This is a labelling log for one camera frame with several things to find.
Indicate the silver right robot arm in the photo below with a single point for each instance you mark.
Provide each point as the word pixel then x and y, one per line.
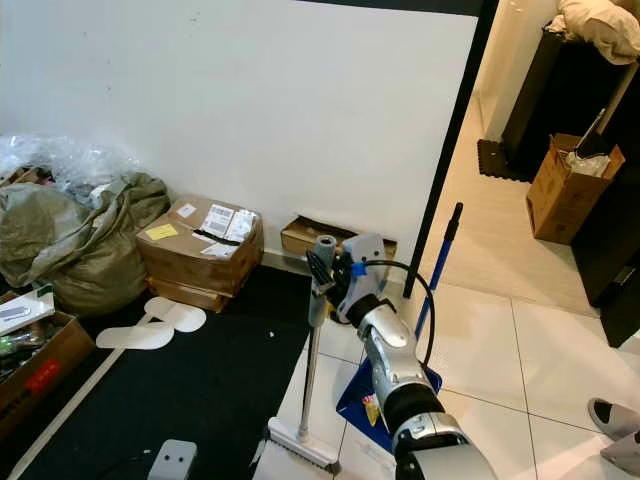
pixel 395 355

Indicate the white product box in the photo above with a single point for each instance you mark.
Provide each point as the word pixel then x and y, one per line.
pixel 25 312

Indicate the open cardboard box of clutter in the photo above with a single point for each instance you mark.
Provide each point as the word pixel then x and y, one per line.
pixel 50 380

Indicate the olive woven sack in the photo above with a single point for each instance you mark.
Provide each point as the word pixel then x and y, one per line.
pixel 80 250

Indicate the clear plastic bag pile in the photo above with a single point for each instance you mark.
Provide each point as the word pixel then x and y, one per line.
pixel 70 160

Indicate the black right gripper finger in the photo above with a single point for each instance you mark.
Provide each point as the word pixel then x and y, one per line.
pixel 319 264
pixel 324 287

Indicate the beige cloth bundle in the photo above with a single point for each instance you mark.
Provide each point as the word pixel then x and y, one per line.
pixel 605 25

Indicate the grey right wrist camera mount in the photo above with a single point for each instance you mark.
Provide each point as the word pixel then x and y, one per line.
pixel 365 252

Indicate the orange snack packet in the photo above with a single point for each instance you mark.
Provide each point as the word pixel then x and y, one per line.
pixel 372 410

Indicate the cardboard box with shipping labels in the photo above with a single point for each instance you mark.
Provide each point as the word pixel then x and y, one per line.
pixel 190 262

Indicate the long open cardboard box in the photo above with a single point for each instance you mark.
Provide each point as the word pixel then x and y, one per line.
pixel 300 240

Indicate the black floor mat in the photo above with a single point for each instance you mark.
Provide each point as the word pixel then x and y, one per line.
pixel 210 400

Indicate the tall brown cardboard box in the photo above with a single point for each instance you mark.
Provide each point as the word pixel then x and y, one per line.
pixel 560 200

